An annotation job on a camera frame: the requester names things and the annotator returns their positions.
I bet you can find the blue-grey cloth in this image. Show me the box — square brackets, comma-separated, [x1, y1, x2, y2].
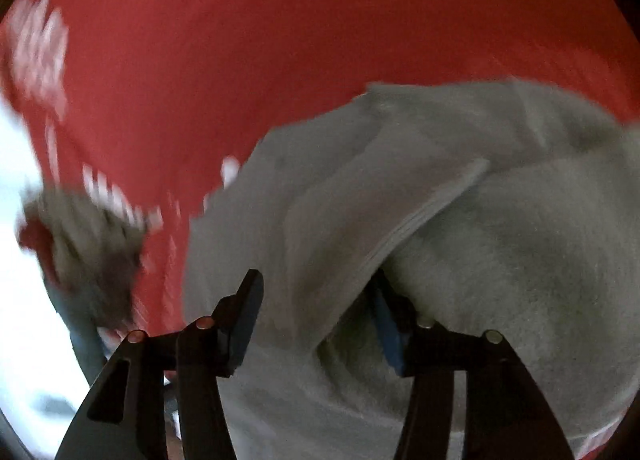
[47, 280, 108, 386]

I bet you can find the small red cloth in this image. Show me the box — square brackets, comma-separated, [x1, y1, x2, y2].
[17, 220, 56, 286]

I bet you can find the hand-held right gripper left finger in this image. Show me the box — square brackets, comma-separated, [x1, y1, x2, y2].
[55, 269, 265, 460]

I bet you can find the small grey towel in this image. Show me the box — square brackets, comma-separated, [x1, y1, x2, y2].
[182, 77, 640, 460]

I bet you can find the crumpled grey cloth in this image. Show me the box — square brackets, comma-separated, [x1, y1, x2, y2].
[22, 187, 151, 331]

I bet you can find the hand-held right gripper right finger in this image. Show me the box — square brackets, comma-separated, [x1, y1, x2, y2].
[366, 269, 576, 460]

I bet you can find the red blanket with white print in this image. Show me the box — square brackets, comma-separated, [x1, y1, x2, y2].
[0, 0, 640, 458]

